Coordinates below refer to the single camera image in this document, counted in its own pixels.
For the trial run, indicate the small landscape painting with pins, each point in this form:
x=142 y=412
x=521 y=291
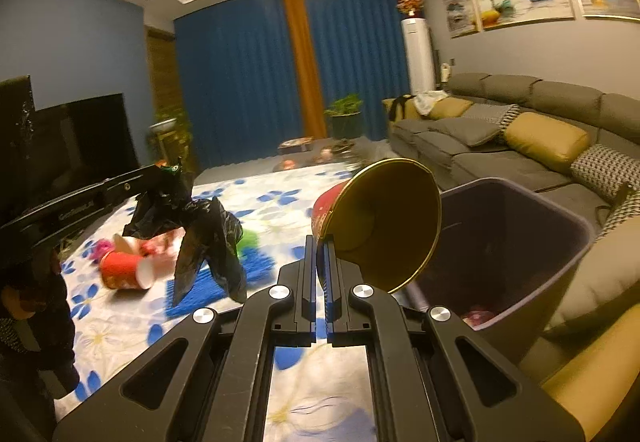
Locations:
x=460 y=4

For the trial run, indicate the red gold-lined paper cup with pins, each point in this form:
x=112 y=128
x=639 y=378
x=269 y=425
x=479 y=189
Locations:
x=390 y=227

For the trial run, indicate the red white plastic bag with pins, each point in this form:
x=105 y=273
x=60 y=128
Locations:
x=162 y=247

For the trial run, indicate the large pink plastic bag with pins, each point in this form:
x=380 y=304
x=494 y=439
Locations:
x=479 y=316

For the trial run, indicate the dark coffee table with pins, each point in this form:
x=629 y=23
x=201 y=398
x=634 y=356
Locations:
x=310 y=159

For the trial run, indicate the red white-lined paper cup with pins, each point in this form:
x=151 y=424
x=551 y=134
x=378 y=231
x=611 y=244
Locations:
x=122 y=274

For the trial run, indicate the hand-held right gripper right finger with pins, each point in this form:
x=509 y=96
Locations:
x=342 y=294

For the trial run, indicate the large black plastic bag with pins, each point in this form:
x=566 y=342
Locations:
x=200 y=232

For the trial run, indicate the black white patterned cushion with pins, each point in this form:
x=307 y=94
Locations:
x=602 y=167
x=625 y=217
x=497 y=114

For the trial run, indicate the orange curtain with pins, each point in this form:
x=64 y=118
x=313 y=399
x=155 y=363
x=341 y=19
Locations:
x=305 y=67

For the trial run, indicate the person's left forearm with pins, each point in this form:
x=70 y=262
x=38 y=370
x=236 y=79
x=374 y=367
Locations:
x=40 y=347

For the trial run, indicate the large yellow cushion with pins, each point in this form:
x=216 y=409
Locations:
x=547 y=140

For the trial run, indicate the grey cushion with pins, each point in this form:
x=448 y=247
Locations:
x=467 y=132

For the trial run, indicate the wooden wall panel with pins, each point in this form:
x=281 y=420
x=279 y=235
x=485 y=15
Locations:
x=162 y=87

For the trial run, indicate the grey plastic bin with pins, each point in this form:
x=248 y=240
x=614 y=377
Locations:
x=505 y=232

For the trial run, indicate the small yellow cushion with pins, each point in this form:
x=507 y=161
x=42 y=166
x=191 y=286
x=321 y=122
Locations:
x=450 y=109

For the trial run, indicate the blue curtain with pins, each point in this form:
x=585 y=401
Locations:
x=240 y=87

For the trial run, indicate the black garment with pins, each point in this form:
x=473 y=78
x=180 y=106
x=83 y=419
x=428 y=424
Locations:
x=398 y=108

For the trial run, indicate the white garment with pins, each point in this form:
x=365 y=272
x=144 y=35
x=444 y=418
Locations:
x=431 y=100

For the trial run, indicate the flat printed box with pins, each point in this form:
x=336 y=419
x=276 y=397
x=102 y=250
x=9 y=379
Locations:
x=296 y=143

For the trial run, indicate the potted plant dark pot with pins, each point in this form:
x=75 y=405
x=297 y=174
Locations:
x=345 y=117

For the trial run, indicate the small pink plastic bag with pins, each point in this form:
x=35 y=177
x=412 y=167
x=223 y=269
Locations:
x=102 y=248

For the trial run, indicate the blue foam net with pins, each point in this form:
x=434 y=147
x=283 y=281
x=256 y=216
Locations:
x=255 y=269

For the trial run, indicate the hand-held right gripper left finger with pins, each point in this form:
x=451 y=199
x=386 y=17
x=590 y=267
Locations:
x=300 y=294

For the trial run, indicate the grey sofa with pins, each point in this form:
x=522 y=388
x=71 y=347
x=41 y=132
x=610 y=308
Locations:
x=525 y=94

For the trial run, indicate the flower bouquet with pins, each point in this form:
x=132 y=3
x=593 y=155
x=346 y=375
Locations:
x=410 y=3

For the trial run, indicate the green foam net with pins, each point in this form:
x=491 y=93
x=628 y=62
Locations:
x=248 y=239

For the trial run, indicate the black television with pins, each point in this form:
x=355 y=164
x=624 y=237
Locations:
x=85 y=147

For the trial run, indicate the small figurine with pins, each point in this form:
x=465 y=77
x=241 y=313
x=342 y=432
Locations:
x=327 y=154

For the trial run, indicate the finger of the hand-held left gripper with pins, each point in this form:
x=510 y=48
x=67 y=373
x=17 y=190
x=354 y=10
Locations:
x=135 y=184

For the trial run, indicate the trailing plant on stand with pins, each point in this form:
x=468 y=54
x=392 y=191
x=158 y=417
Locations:
x=170 y=132

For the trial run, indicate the orange print paper cup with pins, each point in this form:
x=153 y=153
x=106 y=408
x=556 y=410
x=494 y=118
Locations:
x=124 y=243

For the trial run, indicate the blue floral tablecloth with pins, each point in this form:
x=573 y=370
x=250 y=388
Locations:
x=280 y=212

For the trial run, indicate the white standing air conditioner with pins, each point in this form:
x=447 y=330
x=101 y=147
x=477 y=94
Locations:
x=417 y=57

